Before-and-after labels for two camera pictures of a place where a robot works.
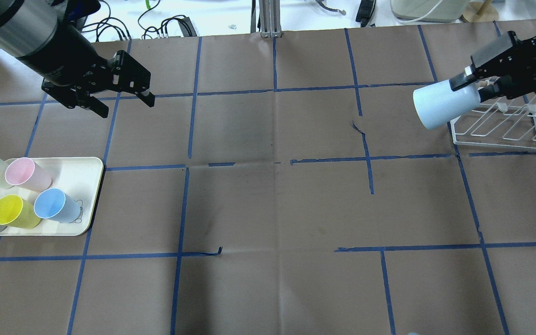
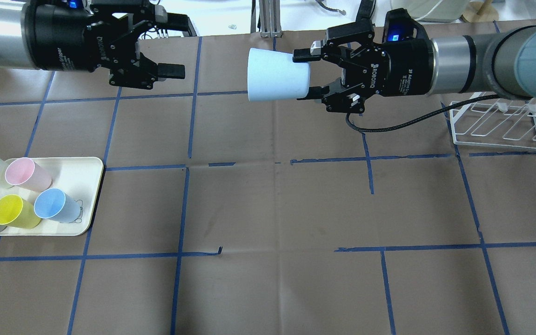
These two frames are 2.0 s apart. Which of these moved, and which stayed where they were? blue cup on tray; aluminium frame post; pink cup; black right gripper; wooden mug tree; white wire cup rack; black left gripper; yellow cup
Moved: black right gripper; black left gripper
Stayed: pink cup; wooden mug tree; aluminium frame post; blue cup on tray; white wire cup rack; yellow cup
